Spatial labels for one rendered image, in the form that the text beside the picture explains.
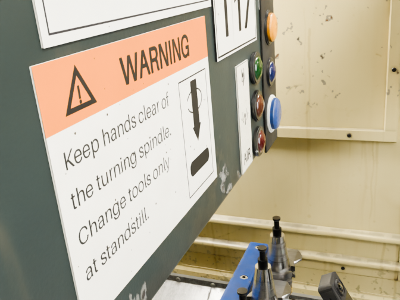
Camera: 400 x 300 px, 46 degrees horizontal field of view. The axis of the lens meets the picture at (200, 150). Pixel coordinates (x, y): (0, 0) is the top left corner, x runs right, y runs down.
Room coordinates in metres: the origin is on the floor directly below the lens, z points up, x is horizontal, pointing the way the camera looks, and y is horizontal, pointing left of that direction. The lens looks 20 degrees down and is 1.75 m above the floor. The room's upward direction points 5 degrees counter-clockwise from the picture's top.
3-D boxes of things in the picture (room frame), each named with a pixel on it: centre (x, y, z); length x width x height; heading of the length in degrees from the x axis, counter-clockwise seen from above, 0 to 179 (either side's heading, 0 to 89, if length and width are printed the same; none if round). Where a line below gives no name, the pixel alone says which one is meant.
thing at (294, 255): (0.82, -0.15, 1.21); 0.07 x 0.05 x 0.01; 67
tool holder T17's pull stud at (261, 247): (0.67, -0.09, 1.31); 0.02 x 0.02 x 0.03
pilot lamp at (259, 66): (0.39, -0.05, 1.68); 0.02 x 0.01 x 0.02; 157
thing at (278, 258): (0.77, -0.13, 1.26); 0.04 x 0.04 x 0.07
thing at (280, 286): (0.72, -0.11, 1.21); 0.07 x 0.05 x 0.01; 67
